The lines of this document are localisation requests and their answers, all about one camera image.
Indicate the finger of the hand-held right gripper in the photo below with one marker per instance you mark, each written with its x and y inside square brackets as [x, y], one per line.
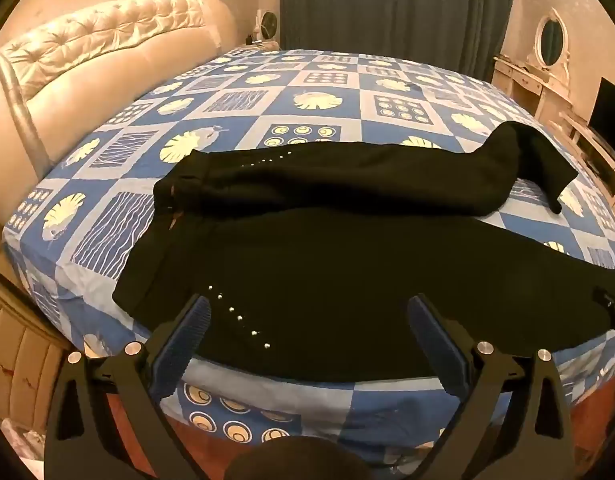
[611, 303]

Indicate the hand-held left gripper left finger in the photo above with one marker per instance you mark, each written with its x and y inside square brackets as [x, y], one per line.
[183, 344]

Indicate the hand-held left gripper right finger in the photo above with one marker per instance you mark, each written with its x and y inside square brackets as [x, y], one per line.
[436, 344]

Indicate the black pants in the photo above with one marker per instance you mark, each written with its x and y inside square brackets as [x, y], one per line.
[337, 260]

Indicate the cream screen cabinet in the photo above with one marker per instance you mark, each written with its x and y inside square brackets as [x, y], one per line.
[595, 155]

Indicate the black flat screen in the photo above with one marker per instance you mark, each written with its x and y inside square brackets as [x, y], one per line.
[610, 110]

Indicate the white dressing table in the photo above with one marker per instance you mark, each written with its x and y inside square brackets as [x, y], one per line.
[517, 80]

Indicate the blue patterned bed sheet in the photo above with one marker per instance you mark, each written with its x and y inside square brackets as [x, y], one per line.
[337, 105]

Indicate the oval white-framed mirror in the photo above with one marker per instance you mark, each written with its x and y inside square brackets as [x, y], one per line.
[551, 42]

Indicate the cream tufted headboard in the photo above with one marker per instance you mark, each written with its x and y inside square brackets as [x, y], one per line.
[112, 75]

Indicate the grey-green curtain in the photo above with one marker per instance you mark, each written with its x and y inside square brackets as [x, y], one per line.
[387, 5]

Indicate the cream padded bed frame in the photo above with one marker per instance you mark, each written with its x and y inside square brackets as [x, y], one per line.
[22, 350]

